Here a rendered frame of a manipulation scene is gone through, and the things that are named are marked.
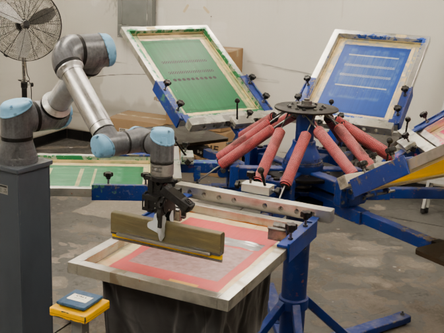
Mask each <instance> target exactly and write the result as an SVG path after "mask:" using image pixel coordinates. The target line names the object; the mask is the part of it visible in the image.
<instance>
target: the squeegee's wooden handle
mask: <svg viewBox="0 0 444 333"><path fill-rule="evenodd" d="M153 220H154V218H153V217H147V216H143V215H137V214H133V213H127V212H123V211H117V210H114V211H113V212H112V213H111V233H113V234H116V233H117V232H120V233H125V234H129V235H135V236H139V237H144V238H148V239H153V240H157V241H159V236H158V233H156V232H154V231H152V230H150V229H149V228H148V227H147V224H148V222H150V221H153ZM162 241H163V242H168V243H172V244H177V245H181V246H187V247H190V248H196V249H200V250H205V251H209V252H211V255H214V256H221V255H222V254H224V246H225V233H224V232H222V231H216V230H212V229H206V228H202V227H196V226H192V225H187V224H183V223H177V222H173V221H167V220H166V223H165V237H164V239H163V240H162Z"/></svg>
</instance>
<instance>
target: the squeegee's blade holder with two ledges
mask: <svg viewBox="0 0 444 333"><path fill-rule="evenodd" d="M116 236H117V237H124V238H127V239H132V240H136V241H141V242H147V243H151V244H156V245H160V246H165V247H169V248H175V249H178V250H184V251H187V252H193V253H196V254H202V255H206V256H211V252H209V251H205V250H200V249H196V248H190V247H187V246H181V245H177V244H172V243H168V242H163V241H159V240H153V239H148V238H144V237H139V236H135V235H129V234H125V233H120V232H117V233H116Z"/></svg>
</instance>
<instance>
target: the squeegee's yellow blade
mask: <svg viewBox="0 0 444 333"><path fill-rule="evenodd" d="M112 236H113V237H117V236H116V234H113V233H112ZM118 238H122V239H127V238H124V237H118ZM128 240H131V241H136V242H141V241H138V240H132V239H128ZM142 243H145V244H151V243H147V242H142ZM151 245H155V246H160V245H156V244H151ZM160 247H164V248H169V247H165V246H160ZM169 249H173V250H178V249H175V248H169ZM179 251H182V252H187V251H184V250H179ZM187 253H191V254H196V253H193V252H187ZM197 255H200V256H206V255H202V254H197ZM206 257H210V258H215V259H218V260H222V259H223V255H221V256H214V255H211V256H206Z"/></svg>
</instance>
